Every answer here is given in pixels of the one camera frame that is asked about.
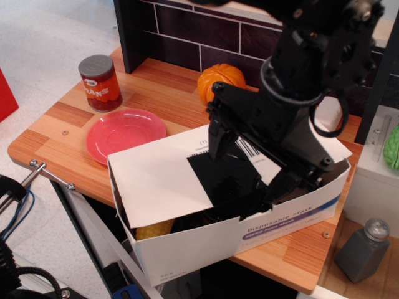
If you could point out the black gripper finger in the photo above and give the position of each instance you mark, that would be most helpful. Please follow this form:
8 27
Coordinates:
220 139
286 186

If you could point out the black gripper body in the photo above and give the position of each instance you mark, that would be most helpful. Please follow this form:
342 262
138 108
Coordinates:
275 122

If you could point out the white disposable mask box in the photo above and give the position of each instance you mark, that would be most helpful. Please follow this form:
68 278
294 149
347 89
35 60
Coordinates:
164 180

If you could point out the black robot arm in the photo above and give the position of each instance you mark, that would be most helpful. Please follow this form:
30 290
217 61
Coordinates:
325 47

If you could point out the white foam block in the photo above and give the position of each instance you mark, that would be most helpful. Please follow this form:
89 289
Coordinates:
328 114

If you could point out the black 3D mouse knob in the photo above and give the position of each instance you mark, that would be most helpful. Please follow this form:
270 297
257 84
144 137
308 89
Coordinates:
243 208

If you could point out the orange toy pumpkin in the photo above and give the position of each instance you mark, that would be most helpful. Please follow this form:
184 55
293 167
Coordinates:
218 73

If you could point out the pink plastic plate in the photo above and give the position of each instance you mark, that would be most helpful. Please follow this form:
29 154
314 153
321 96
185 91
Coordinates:
122 130

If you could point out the grey salt shaker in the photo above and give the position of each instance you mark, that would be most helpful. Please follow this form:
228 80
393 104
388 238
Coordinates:
362 254

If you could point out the green toy vegetable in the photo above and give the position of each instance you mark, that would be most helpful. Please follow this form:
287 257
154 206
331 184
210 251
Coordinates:
390 149

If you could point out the yellow toy corn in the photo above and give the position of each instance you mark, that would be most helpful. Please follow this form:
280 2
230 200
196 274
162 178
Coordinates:
154 230

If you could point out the red beans can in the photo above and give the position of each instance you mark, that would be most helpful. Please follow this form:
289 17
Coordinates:
100 83

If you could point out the red box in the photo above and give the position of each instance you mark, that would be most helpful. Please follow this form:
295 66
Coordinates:
8 102

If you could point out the metal clamp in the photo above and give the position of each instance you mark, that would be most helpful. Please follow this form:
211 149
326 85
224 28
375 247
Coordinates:
12 190

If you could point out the blue black tool handle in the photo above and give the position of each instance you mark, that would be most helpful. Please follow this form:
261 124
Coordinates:
119 288

